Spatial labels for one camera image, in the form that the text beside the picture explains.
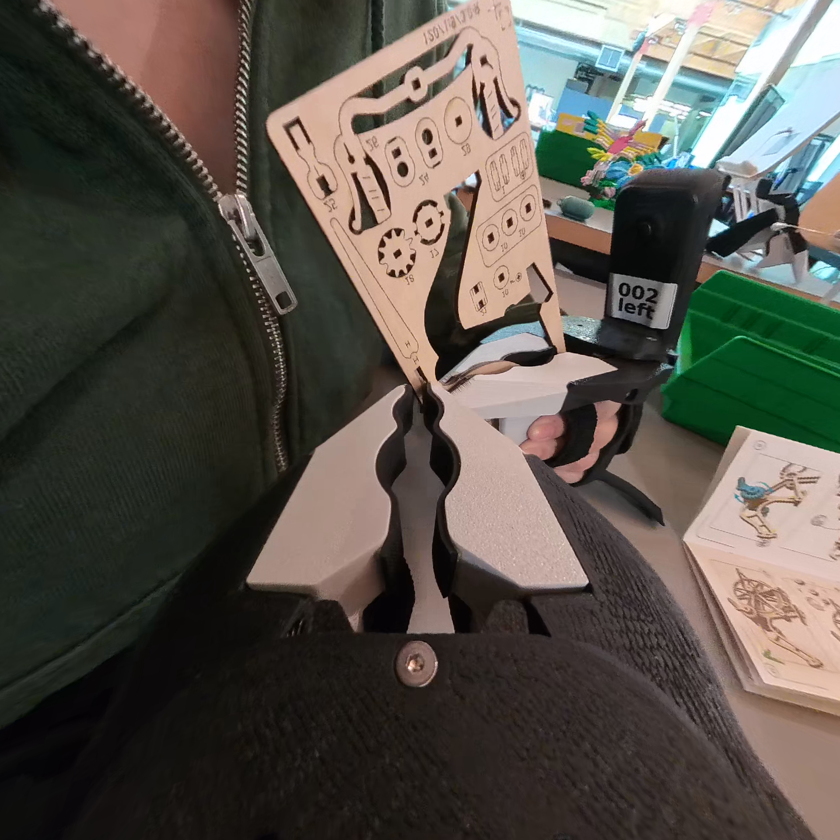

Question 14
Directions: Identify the illustrated instruction booklet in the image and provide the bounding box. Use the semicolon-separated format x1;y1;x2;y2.
682;425;840;716

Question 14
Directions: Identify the person's left hand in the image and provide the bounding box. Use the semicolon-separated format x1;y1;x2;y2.
521;402;624;485

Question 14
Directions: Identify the white and black stand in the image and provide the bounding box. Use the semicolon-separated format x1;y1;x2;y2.
712;157;818;280

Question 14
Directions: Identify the laser-cut wooden puzzle sheet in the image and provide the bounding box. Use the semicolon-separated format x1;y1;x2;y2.
266;0;568;388

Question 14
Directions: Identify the green plastic bin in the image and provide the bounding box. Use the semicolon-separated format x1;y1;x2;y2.
661;336;840;454
676;270;840;375

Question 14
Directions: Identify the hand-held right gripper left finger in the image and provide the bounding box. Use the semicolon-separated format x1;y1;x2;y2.
246;384;424;634

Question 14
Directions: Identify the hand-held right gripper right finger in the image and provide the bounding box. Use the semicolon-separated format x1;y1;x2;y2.
423;384;592;601

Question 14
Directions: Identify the grey desk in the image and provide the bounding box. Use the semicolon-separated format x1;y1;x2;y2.
554;262;840;840

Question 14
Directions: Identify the dark green zip jacket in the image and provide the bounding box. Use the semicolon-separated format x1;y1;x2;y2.
0;0;460;729

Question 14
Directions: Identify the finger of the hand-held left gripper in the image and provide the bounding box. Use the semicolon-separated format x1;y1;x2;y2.
451;333;557;376
438;351;619;422

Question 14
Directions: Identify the colourful toy model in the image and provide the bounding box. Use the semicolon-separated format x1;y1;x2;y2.
581;112;664;201

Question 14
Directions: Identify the green box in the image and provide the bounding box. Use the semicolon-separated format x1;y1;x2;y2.
535;130;614;181

